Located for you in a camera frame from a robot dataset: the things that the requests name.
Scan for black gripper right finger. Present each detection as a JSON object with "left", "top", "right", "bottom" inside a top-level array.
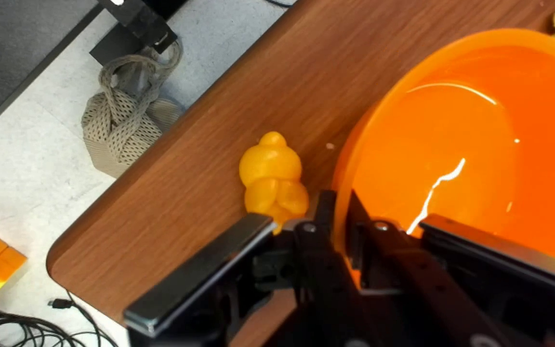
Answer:
[{"left": 346, "top": 192, "right": 555, "bottom": 347}]

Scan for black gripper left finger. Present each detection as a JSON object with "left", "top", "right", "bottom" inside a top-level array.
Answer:
[{"left": 122, "top": 188, "right": 352, "bottom": 347}]

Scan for orange plastic bowl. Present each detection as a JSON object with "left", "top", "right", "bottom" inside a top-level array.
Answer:
[{"left": 330, "top": 28, "right": 555, "bottom": 271}]

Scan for yellow toy figure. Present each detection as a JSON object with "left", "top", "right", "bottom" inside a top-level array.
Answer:
[{"left": 238, "top": 130, "right": 311, "bottom": 236}]

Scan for black flat panel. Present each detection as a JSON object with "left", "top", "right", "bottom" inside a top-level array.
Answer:
[{"left": 0, "top": 0, "right": 105, "bottom": 147}]

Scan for thin black cables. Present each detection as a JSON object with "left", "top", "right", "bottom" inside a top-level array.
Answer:
[{"left": 0, "top": 296, "right": 120, "bottom": 347}]

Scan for black cable mount block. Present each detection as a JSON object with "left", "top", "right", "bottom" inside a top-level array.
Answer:
[{"left": 90, "top": 0, "right": 182, "bottom": 68}]

